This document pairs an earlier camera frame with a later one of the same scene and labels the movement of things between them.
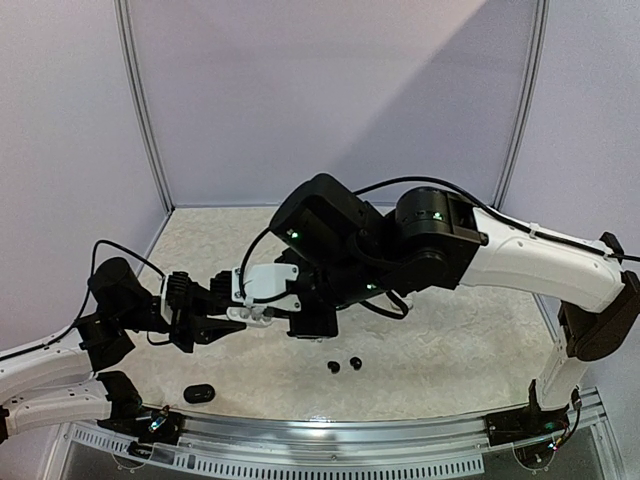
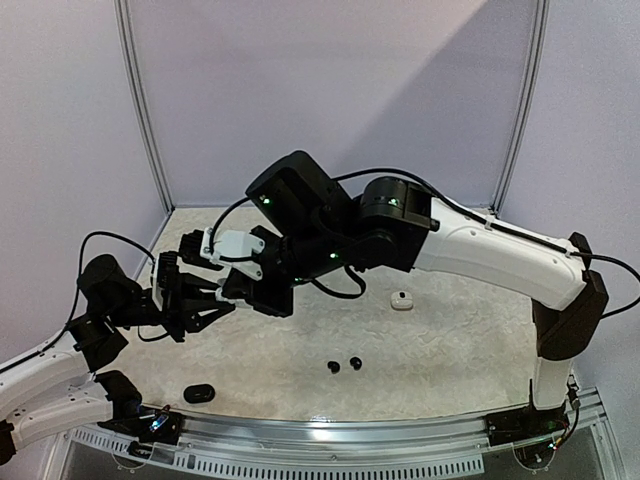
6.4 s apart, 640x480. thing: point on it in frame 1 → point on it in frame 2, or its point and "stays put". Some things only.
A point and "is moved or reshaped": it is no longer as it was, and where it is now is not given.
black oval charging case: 199,393 stays put
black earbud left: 333,366 stays put
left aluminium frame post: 123,14 stays put
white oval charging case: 253,315 is moved or reshaped
